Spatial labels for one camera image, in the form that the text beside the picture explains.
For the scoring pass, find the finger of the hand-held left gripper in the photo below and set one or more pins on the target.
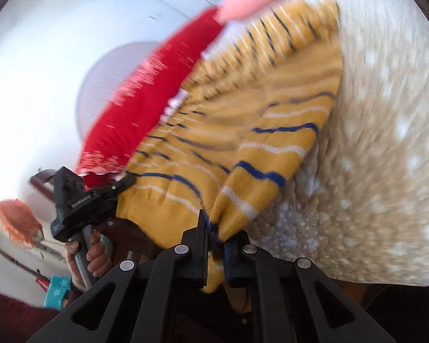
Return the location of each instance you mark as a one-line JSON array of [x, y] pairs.
[[119, 184]]

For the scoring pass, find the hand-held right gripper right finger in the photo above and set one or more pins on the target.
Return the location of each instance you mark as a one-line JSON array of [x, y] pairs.
[[231, 257]]

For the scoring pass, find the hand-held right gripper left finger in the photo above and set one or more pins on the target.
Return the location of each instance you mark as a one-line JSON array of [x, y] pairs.
[[201, 234]]

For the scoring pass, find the yellow striped knit sweater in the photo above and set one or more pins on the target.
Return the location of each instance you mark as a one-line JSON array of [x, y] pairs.
[[243, 143]]

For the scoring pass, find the person's left hand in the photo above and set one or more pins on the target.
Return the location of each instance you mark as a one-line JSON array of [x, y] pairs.
[[91, 257]]

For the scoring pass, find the orange fringed lamp shade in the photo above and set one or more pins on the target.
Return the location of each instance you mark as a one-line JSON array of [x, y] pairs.
[[19, 223]]

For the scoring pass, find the red knit garment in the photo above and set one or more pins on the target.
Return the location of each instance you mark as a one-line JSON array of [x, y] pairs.
[[143, 103]]

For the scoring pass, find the dark red carpet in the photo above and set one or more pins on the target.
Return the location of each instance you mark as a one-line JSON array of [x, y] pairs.
[[18, 319]]

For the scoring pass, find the beige white-spotted blanket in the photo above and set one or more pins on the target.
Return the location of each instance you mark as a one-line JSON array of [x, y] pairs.
[[371, 157]]

